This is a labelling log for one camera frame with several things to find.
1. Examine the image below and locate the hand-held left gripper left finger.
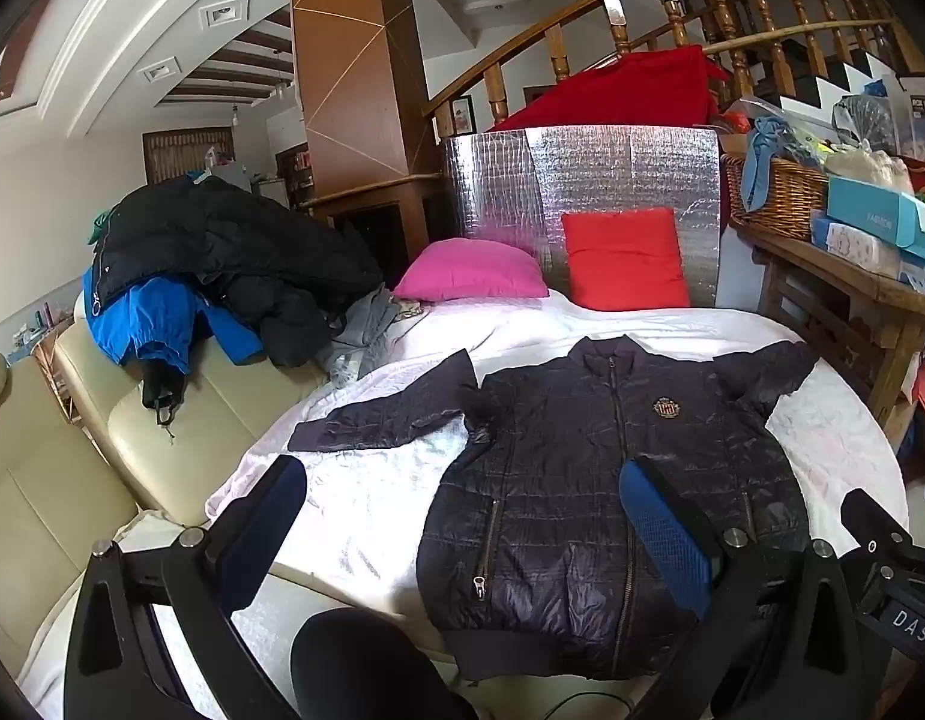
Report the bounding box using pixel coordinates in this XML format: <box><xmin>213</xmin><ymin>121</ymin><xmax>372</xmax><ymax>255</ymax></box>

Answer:
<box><xmin>64</xmin><ymin>456</ymin><xmax>309</xmax><ymax>720</ymax></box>

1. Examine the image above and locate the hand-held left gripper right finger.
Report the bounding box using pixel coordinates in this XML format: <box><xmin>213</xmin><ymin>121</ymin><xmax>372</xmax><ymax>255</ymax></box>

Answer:
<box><xmin>618</xmin><ymin>457</ymin><xmax>884</xmax><ymax>720</ymax></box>

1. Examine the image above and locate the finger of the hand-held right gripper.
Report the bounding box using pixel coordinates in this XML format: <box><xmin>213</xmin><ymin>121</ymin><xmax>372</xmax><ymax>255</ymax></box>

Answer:
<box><xmin>841</xmin><ymin>489</ymin><xmax>914</xmax><ymax>557</ymax></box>

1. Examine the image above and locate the black quilted jacket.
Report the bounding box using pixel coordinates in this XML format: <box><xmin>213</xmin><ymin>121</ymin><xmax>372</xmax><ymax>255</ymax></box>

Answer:
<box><xmin>288</xmin><ymin>334</ymin><xmax>819</xmax><ymax>683</ymax></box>

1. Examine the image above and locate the white blanket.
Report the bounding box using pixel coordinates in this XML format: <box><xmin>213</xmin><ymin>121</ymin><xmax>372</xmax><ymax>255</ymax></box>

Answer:
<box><xmin>19</xmin><ymin>289</ymin><xmax>909</xmax><ymax>720</ymax></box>

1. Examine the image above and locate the person's black-clad knee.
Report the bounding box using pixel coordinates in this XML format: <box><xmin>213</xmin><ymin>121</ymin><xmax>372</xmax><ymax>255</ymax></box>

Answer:
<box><xmin>289</xmin><ymin>607</ymin><xmax>480</xmax><ymax>720</ymax></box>

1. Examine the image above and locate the grey garment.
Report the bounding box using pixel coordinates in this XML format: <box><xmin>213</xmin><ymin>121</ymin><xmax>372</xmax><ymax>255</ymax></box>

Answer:
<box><xmin>316</xmin><ymin>286</ymin><xmax>411</xmax><ymax>383</ymax></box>

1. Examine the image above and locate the beige leather sofa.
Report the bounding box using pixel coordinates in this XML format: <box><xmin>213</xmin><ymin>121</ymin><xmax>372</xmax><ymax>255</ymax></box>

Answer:
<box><xmin>0</xmin><ymin>315</ymin><xmax>332</xmax><ymax>683</ymax></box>

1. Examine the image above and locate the wooden side table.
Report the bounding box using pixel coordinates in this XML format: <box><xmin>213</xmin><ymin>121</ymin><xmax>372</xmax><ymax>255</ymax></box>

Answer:
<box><xmin>721</xmin><ymin>217</ymin><xmax>925</xmax><ymax>458</ymax></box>

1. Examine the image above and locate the blue jacket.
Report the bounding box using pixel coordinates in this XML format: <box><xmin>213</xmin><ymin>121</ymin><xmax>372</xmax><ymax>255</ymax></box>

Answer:
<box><xmin>84</xmin><ymin>268</ymin><xmax>268</xmax><ymax>376</ymax></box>

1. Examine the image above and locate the pile of black coats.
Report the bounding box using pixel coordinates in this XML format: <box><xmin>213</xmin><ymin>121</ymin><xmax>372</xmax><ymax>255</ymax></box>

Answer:
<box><xmin>93</xmin><ymin>174</ymin><xmax>384</xmax><ymax>370</ymax></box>

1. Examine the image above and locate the red pillow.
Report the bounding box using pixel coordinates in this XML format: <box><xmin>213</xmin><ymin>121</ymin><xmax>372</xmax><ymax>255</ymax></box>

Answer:
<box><xmin>560</xmin><ymin>207</ymin><xmax>691</xmax><ymax>312</ymax></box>

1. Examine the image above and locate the teal cardboard box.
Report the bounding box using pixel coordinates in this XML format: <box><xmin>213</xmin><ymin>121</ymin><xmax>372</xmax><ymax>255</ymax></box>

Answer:
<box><xmin>826</xmin><ymin>176</ymin><xmax>925</xmax><ymax>265</ymax></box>

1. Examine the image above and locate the pink pillow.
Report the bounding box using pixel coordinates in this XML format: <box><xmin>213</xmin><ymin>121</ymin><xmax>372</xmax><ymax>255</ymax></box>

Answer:
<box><xmin>392</xmin><ymin>238</ymin><xmax>549</xmax><ymax>302</ymax></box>

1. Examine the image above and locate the wicker basket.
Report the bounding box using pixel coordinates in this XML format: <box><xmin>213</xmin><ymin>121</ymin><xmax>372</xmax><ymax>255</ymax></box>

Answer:
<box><xmin>721</xmin><ymin>154</ymin><xmax>831</xmax><ymax>242</ymax></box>

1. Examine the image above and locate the light blue cloth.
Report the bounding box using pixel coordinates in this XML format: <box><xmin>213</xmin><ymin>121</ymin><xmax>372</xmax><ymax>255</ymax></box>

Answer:
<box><xmin>740</xmin><ymin>117</ymin><xmax>801</xmax><ymax>212</ymax></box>

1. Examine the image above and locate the silver foil insulation panel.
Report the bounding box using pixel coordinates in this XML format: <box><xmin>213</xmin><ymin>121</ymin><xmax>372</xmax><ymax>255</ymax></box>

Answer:
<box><xmin>441</xmin><ymin>122</ymin><xmax>725</xmax><ymax>308</ymax></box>

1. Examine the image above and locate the clear plastic bag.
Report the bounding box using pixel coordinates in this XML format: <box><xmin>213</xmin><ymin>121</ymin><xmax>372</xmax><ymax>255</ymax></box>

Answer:
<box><xmin>831</xmin><ymin>94</ymin><xmax>902</xmax><ymax>158</ymax></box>

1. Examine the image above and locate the red cloth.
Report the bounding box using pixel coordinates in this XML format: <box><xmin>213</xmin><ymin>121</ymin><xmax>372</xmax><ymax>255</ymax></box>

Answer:
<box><xmin>486</xmin><ymin>45</ymin><xmax>734</xmax><ymax>133</ymax></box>

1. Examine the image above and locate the wooden pillar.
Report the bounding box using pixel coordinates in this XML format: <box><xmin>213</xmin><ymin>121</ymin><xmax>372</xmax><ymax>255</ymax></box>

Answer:
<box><xmin>289</xmin><ymin>0</ymin><xmax>442</xmax><ymax>211</ymax></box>

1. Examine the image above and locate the wooden stair railing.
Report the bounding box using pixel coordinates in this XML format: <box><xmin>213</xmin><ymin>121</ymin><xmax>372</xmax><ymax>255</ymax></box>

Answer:
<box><xmin>422</xmin><ymin>0</ymin><xmax>925</xmax><ymax>143</ymax></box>

